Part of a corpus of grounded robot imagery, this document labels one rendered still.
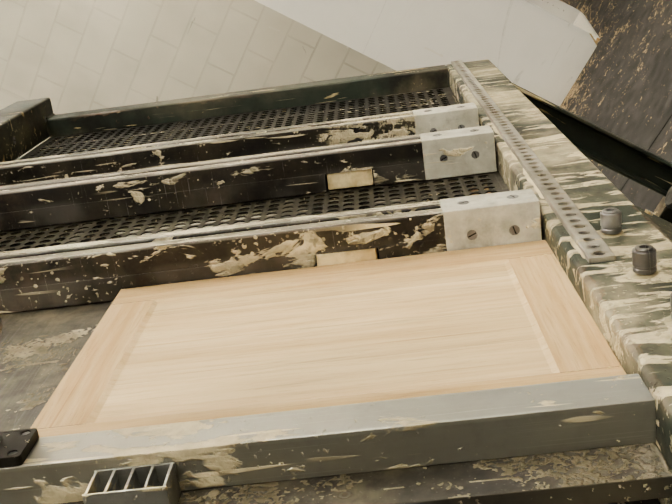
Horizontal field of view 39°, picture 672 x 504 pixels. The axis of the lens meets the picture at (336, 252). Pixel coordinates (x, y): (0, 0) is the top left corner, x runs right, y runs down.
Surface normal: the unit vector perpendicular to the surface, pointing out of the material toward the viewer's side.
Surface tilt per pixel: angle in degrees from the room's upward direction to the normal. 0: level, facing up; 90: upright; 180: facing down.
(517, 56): 90
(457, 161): 90
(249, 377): 57
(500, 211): 90
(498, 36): 90
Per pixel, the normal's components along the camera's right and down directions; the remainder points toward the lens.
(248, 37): -0.08, 0.44
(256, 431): -0.13, -0.94
